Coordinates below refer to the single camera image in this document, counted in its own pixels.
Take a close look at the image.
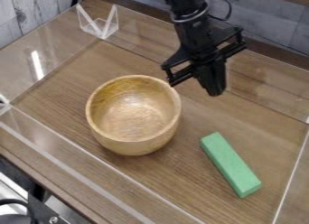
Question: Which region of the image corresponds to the black cable lower left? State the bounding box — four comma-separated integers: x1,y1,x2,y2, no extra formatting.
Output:
0,199,35,224

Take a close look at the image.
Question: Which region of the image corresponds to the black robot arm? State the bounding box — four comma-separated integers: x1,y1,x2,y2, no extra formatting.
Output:
161,0,246,97

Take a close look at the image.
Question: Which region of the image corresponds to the green rectangular block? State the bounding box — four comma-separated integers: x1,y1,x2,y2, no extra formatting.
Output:
201,132,262,198

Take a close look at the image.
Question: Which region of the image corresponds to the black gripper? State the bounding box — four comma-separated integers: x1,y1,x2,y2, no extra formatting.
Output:
162,5,245,97

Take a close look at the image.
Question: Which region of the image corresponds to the round wooden bowl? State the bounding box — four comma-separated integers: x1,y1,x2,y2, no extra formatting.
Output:
86,75,181,156

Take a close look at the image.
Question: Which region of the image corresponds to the black metal table frame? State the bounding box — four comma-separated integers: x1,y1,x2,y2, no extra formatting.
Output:
0,157,91,224

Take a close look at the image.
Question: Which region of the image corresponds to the clear acrylic corner bracket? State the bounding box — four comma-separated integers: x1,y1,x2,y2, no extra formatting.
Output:
76,4,118,40

